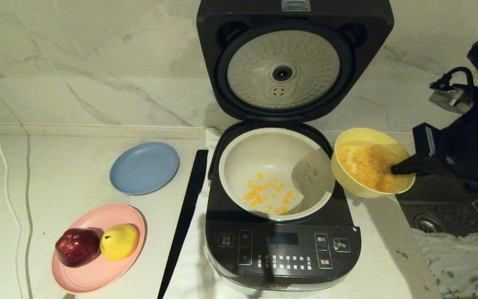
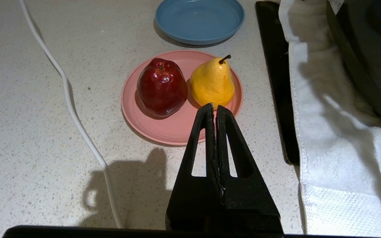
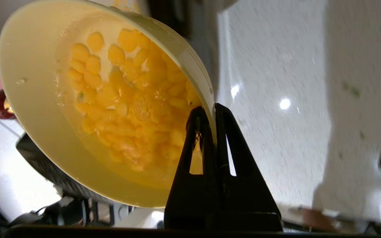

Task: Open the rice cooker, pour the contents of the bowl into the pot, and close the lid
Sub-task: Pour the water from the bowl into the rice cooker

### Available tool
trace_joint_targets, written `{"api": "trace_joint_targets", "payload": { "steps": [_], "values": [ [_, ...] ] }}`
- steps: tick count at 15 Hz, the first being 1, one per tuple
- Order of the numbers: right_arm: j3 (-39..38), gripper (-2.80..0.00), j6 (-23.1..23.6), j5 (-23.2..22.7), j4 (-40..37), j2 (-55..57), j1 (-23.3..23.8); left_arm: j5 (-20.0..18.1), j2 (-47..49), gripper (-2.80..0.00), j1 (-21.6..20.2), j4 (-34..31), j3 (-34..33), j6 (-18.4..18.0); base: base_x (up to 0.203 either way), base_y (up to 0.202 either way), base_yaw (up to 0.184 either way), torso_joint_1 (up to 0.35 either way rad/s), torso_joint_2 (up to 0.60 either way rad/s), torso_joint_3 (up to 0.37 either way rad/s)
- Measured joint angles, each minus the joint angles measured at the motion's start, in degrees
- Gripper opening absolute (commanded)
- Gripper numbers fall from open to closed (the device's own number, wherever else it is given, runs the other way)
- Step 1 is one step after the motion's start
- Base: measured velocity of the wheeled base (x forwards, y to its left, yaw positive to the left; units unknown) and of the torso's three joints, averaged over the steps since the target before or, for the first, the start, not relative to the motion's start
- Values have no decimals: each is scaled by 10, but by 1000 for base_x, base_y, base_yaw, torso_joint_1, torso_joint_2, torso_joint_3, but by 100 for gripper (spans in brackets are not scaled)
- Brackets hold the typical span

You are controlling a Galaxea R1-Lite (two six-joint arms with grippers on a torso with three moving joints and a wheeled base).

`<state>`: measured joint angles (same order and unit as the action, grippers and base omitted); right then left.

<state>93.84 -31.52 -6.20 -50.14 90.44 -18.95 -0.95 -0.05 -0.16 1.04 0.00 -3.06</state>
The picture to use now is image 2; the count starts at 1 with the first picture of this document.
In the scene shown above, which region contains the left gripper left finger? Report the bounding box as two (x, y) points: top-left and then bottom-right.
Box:
(165, 102), (225, 232)

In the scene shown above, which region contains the blue plate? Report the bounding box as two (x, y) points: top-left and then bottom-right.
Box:
(155, 0), (246, 46)

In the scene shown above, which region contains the red apple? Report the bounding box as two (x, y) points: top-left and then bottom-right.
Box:
(136, 58), (189, 118)

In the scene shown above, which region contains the white cable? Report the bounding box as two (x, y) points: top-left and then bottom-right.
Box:
(18, 0), (125, 229)

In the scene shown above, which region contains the white towel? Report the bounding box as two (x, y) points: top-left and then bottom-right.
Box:
(278, 0), (381, 238)

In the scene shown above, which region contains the black rice cooker base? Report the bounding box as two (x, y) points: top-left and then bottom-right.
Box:
(326, 0), (381, 125)

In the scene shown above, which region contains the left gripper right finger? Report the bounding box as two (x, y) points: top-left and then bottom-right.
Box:
(216, 104), (283, 234)

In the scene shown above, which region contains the yellow pear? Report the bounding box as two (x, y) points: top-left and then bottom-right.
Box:
(190, 55), (236, 109)

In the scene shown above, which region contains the pink plate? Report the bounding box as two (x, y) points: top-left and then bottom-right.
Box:
(121, 50), (244, 146)

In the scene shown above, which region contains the long black flat strip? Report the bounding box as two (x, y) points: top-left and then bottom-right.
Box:
(255, 1), (301, 166)

